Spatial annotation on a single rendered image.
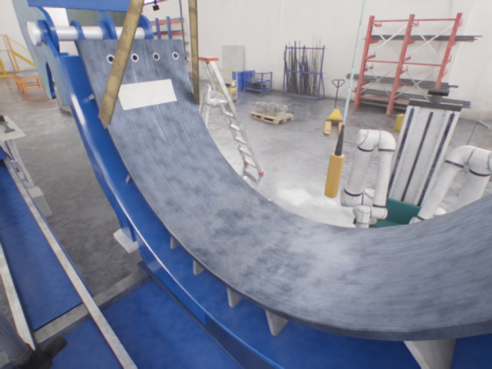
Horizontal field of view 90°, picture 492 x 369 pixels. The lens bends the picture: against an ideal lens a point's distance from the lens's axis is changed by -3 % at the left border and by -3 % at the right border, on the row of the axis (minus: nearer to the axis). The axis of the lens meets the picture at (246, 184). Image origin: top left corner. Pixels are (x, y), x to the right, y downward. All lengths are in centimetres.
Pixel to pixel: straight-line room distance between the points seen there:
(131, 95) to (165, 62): 35
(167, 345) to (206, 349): 24
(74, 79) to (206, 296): 151
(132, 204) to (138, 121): 54
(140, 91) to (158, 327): 152
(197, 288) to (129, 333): 63
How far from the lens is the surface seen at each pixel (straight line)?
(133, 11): 162
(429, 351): 93
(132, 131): 178
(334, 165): 181
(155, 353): 186
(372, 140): 211
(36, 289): 248
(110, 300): 213
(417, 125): 245
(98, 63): 182
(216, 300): 146
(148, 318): 200
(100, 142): 192
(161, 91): 194
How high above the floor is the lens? 214
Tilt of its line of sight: 29 degrees down
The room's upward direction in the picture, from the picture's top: straight up
